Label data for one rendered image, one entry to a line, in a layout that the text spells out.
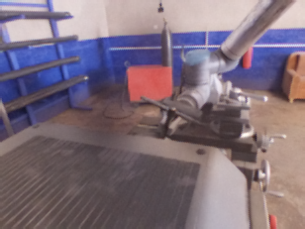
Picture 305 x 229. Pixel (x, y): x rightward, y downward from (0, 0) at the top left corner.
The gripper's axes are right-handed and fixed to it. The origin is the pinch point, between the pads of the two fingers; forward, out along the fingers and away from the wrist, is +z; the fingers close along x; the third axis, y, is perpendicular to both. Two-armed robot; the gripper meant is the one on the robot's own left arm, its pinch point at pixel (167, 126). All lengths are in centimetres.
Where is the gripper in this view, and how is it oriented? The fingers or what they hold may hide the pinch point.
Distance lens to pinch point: 59.5
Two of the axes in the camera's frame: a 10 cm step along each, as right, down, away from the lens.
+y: 2.2, -8.2, -5.3
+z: -4.7, 3.9, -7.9
